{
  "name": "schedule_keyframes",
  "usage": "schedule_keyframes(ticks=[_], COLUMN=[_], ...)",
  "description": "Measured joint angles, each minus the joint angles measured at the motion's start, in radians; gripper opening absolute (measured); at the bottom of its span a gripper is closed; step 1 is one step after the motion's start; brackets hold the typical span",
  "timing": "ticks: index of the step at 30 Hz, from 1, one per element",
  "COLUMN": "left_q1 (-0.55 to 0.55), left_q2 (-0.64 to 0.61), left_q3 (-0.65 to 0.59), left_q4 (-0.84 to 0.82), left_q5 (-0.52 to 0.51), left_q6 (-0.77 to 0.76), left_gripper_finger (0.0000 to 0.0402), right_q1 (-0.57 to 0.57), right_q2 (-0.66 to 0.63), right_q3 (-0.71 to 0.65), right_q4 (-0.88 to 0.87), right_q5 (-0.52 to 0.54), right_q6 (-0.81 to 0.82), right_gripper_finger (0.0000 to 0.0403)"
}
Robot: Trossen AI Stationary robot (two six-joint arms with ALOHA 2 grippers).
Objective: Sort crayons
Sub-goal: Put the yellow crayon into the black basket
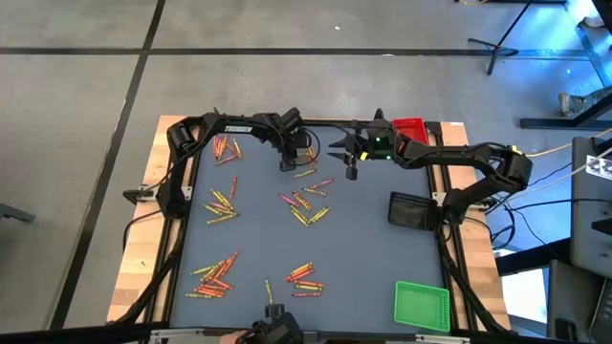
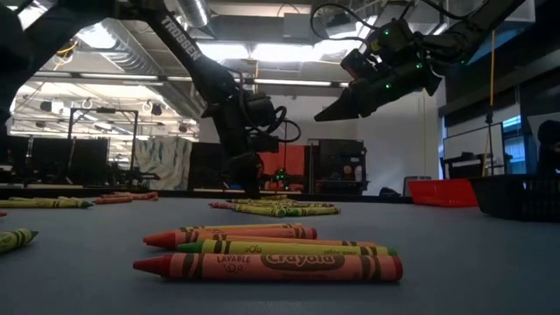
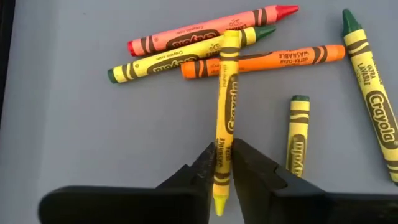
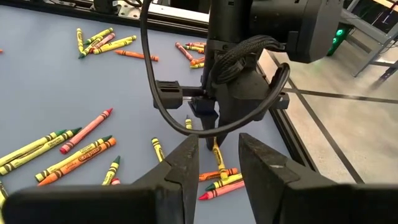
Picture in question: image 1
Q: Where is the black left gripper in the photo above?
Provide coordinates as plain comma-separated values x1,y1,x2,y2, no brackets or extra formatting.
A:
278,107,310,173

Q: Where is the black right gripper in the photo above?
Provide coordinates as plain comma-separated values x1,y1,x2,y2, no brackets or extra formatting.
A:
327,121,401,181

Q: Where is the red plastic basket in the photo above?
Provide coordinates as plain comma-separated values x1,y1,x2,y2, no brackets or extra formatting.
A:
391,116,430,145

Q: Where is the black plastic basket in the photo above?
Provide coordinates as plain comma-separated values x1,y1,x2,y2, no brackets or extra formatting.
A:
386,190,439,231

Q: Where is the grey table mat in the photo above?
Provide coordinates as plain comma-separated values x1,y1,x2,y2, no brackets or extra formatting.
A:
169,122,448,333

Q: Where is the green plastic basket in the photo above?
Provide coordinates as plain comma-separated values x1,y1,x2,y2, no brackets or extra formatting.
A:
393,280,452,333

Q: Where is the person's hand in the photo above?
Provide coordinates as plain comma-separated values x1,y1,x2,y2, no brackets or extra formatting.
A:
220,329,249,344

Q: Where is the black floor stand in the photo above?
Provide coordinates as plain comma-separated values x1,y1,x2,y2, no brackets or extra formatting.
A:
467,0,533,76

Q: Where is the grey cabinet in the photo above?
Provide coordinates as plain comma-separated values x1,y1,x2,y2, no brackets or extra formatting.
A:
570,136,612,279

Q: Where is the printed marker tag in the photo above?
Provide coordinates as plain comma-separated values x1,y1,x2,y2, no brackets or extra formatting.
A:
585,154,612,182

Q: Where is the person's leg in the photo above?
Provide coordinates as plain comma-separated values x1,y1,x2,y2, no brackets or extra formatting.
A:
583,85,612,110

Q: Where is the grey box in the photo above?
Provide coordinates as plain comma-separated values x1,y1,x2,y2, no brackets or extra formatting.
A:
546,259,612,344

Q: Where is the grey floor object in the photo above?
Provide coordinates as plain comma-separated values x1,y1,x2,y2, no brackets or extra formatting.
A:
0,202,37,224

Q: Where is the black aluminium table frame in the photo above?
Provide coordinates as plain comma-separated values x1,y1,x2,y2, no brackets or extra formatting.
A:
107,114,513,344

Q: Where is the black table-level camera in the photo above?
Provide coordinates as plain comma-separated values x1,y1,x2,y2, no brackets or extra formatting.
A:
238,303,303,344

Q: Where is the black floor cable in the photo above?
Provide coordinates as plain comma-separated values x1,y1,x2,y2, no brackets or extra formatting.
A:
477,161,575,252

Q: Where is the yellow power cable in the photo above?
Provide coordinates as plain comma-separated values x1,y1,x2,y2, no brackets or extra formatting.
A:
523,127,612,159

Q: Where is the black desk frame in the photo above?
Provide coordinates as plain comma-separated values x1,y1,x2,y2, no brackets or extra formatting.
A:
519,0,612,131

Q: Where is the white cable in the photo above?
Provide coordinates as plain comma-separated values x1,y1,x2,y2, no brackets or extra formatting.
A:
525,145,612,204

